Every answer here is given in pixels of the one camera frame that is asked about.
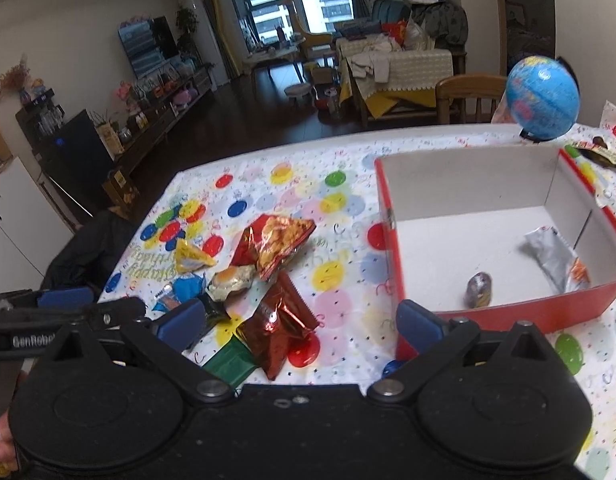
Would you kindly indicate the light coffee table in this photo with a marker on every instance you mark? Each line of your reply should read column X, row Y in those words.
column 273, row 55

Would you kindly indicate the pile of clothes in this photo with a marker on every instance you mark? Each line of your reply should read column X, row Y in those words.
column 438, row 15

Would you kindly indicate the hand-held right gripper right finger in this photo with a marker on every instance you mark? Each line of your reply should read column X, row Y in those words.
column 420, row 326

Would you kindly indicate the yellow triangular snack packet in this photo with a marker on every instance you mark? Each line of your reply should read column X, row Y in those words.
column 190, row 257

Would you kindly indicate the person's left hand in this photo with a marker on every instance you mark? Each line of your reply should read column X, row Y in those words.
column 0, row 442

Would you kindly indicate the white cabinet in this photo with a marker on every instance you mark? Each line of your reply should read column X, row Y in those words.
column 18, row 225

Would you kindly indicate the green snack packet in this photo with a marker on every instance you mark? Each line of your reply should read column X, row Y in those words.
column 230, row 365

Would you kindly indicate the green potted plant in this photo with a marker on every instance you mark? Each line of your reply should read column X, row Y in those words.
column 186, row 25

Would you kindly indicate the sofa with cream cover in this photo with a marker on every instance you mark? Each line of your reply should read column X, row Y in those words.
column 413, row 70

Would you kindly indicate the white standing air conditioner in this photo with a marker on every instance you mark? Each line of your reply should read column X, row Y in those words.
column 203, row 35

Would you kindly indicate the blue globe on black stand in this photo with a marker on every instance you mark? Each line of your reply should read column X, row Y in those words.
column 540, row 95

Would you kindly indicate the red cardboard box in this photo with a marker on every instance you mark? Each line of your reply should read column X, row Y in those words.
column 463, row 240

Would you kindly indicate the dried flower bouquet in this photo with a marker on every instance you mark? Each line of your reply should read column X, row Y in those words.
column 13, row 77

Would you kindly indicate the yellow armchair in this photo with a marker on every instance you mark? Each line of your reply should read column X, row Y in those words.
column 313, row 35

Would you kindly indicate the black cabinet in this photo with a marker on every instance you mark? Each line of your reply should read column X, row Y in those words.
column 68, row 150

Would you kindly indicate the balloon print tablecloth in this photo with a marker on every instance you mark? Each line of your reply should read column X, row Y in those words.
column 338, row 280

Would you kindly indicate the flat screen television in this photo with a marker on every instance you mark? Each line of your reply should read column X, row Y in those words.
column 148, row 45

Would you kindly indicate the long wooden television stand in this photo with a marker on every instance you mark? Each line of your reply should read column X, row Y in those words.
column 158, row 115

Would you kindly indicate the yellow curtain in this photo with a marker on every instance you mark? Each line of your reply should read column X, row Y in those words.
column 220, row 15

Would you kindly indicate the dark red foil snack bag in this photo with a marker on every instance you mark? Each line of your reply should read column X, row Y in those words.
column 278, row 330

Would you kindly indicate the black snack packet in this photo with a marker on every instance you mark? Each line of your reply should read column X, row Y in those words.
column 214, row 310

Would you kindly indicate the colourful candy packet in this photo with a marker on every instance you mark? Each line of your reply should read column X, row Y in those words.
column 595, row 150

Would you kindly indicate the small round stool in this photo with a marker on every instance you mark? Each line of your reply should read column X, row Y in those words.
column 298, row 91

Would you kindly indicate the blue snack packet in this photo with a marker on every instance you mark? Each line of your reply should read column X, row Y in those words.
column 188, row 287

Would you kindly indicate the red cracker snack bag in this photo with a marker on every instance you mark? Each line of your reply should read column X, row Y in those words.
column 273, row 240

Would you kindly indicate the egg print snack packet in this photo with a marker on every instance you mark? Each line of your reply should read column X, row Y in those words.
column 233, row 280

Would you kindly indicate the wooden chair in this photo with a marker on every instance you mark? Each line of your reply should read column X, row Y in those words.
column 470, row 95

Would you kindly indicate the silver snack packet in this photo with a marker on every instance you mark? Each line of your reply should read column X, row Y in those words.
column 553, row 257

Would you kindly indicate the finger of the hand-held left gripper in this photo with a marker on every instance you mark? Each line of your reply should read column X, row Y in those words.
column 63, row 298
column 113, row 312

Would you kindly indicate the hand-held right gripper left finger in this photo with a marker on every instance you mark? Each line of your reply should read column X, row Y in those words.
column 180, row 324

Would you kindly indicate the dark cloth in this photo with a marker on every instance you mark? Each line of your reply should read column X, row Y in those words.
column 88, row 250

